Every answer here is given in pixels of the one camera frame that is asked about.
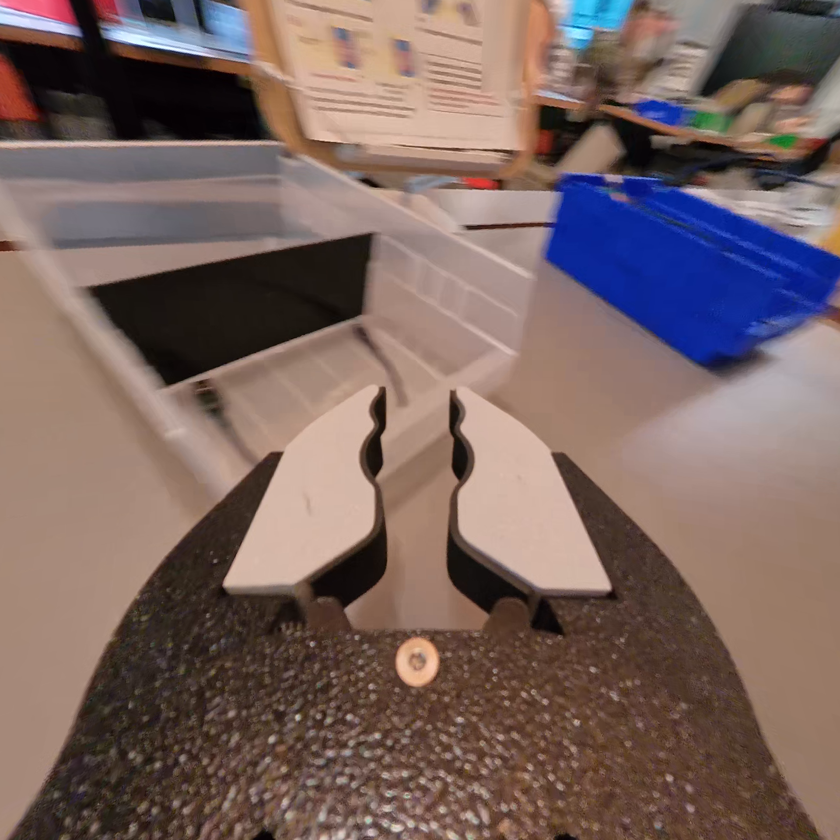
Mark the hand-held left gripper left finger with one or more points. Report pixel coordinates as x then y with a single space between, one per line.
308 505

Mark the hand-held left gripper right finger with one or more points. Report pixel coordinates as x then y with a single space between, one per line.
525 512

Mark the black panel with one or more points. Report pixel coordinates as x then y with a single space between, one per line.
229 308

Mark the clear plastic bin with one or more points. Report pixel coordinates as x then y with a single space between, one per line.
446 308

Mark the grey desk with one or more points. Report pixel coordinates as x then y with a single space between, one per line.
656 492

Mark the blue plastic bin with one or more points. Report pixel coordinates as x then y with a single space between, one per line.
676 275

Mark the cluttered background table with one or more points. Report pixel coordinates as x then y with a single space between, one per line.
735 124

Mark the wooden clipboard with printed paper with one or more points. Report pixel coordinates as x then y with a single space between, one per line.
400 72

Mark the wooden storage shelf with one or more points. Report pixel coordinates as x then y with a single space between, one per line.
131 72

